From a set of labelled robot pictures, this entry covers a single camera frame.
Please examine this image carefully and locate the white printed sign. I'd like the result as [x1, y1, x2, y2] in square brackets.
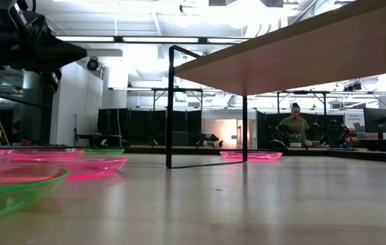
[344, 111, 366, 133]

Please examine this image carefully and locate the black round ceiling spotlight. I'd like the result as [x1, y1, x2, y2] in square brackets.
[86, 57, 100, 72]

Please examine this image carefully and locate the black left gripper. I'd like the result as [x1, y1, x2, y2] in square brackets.
[0, 0, 89, 93]

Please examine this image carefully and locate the background small potted plant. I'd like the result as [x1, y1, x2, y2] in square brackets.
[287, 132, 304, 148]

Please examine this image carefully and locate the translucent pink plastic plate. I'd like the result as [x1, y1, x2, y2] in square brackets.
[0, 155, 129, 181]
[219, 150, 284, 163]
[0, 148, 85, 161]

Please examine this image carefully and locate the person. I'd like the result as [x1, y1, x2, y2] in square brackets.
[278, 102, 312, 148]

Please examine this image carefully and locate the overhead rig light bar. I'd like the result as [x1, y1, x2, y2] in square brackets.
[53, 35, 250, 45]

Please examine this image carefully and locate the black aluminium table frame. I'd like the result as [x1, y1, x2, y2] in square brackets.
[0, 145, 386, 165]

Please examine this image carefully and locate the black computer monitor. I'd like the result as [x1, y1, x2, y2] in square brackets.
[363, 107, 386, 134]

